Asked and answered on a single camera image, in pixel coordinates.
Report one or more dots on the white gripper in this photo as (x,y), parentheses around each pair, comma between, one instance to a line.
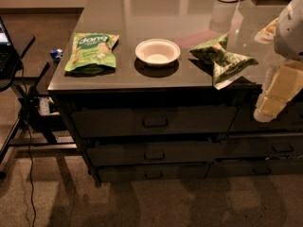
(290,32)

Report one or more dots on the drawer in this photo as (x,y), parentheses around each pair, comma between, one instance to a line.
(153,121)
(117,174)
(153,153)
(262,147)
(290,119)
(249,168)

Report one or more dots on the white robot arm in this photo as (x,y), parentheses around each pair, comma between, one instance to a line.
(288,40)

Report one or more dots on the dark drawer cabinet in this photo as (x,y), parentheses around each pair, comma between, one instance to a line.
(184,82)

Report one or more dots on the crumpled green chip bag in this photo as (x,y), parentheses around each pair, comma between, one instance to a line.
(227,66)

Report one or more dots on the jar of brown snacks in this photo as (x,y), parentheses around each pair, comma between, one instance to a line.
(267,34)

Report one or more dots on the white paper bowl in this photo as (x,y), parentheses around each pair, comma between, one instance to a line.
(157,52)

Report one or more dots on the green dang snack bag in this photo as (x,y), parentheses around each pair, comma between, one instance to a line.
(92,53)

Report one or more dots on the small blue object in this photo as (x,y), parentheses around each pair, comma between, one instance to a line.
(56,55)

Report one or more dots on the black laptop stand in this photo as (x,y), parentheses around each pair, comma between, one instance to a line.
(27,89)

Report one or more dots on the black laptop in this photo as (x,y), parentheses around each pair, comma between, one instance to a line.
(10,61)

